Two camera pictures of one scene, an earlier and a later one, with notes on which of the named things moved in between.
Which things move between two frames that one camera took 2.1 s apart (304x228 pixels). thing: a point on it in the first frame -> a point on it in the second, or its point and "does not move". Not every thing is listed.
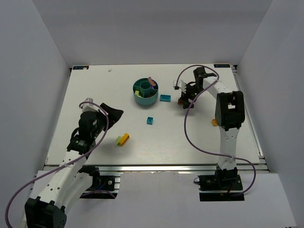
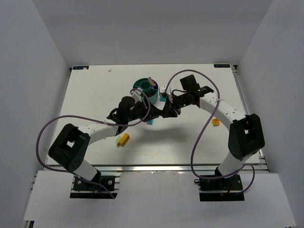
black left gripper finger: (114, 114) -> (155, 112)
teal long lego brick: (164, 98) does not move
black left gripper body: (102, 118) -> (147, 110)
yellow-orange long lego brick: (124, 138) does not move
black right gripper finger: (185, 101) -> (168, 111)
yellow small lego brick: (214, 122) does not move
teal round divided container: (145, 92) does not move
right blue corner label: (221, 65) does not move
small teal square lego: (149, 120) does not move
